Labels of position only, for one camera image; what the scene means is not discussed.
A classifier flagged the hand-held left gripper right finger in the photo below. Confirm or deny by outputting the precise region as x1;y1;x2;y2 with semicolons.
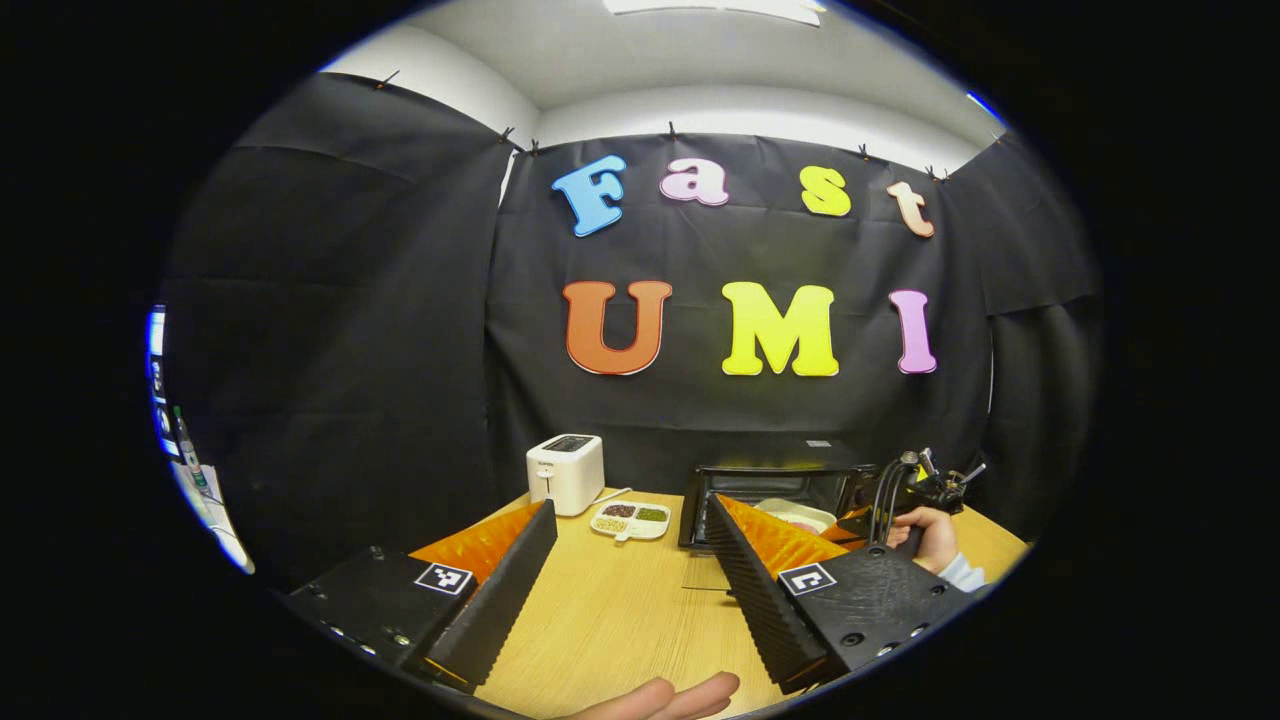
705;493;976;695

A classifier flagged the white square plate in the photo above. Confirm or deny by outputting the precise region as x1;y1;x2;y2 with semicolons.
752;497;839;535

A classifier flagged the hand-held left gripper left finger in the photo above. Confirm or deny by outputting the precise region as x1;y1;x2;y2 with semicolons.
283;499;559;693

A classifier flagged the black electric oven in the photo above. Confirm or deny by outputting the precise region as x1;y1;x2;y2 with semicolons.
678;464;883;601

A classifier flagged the large ceiling light panel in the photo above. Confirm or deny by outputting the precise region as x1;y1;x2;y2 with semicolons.
603;0;829;28

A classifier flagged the white divided snack dish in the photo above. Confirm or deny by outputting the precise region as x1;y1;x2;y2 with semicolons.
589;499;672;543

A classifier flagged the slim dark bottle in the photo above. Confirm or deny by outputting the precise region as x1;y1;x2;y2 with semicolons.
172;404;209;493

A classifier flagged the black backdrop cloth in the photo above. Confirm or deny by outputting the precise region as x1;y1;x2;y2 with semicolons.
160;72;1101;591

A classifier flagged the white toaster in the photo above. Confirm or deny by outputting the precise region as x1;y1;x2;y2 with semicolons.
526;433;606;518

